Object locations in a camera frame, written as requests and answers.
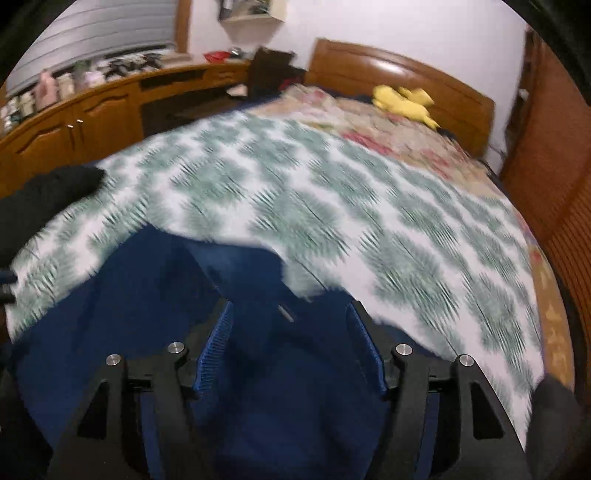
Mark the green leaf print bedsheet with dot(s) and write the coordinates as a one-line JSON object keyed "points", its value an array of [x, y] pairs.
{"points": [[323, 198]]}

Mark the floral quilt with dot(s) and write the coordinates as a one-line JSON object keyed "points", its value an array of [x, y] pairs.
{"points": [[392, 129]]}

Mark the orange patterned bedsheet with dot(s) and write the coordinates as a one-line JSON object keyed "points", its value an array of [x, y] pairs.
{"points": [[551, 314]]}

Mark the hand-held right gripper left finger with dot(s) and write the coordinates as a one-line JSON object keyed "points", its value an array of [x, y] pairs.
{"points": [[214, 353]]}

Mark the green bottle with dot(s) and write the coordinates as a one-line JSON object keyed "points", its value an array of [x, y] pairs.
{"points": [[81, 74]]}

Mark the yellow plush toy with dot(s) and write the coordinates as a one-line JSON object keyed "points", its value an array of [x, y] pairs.
{"points": [[401, 104]]}

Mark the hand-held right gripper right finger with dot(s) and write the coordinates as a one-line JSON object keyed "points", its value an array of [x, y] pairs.
{"points": [[369, 353]]}

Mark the black cloth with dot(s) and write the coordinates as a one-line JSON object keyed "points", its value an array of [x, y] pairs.
{"points": [[46, 203]]}

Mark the wooden cabinet counter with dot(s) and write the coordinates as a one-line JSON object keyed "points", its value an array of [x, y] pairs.
{"points": [[101, 115]]}

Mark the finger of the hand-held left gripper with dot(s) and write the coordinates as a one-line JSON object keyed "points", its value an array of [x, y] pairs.
{"points": [[6, 277], [5, 294]]}

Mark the dark grey cloth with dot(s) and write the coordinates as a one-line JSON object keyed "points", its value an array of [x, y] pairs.
{"points": [[551, 429]]}

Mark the red basket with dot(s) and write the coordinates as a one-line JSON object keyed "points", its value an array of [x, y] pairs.
{"points": [[217, 57]]}

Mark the pink bottle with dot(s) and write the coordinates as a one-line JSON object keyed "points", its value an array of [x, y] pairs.
{"points": [[45, 90]]}

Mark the wooden louvered wardrobe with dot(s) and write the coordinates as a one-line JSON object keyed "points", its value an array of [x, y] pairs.
{"points": [[549, 161]]}

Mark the white wall shelf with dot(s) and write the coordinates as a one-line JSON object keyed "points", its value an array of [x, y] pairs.
{"points": [[251, 11]]}

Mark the wooden bed headboard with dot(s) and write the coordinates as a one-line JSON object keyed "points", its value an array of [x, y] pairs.
{"points": [[415, 74]]}

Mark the dark chair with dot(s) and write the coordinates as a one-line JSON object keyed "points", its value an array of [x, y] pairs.
{"points": [[270, 71]]}

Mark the navy blue suit jacket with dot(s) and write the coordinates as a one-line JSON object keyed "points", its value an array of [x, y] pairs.
{"points": [[277, 392]]}

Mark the grey window blind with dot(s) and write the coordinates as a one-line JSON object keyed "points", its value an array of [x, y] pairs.
{"points": [[101, 41]]}

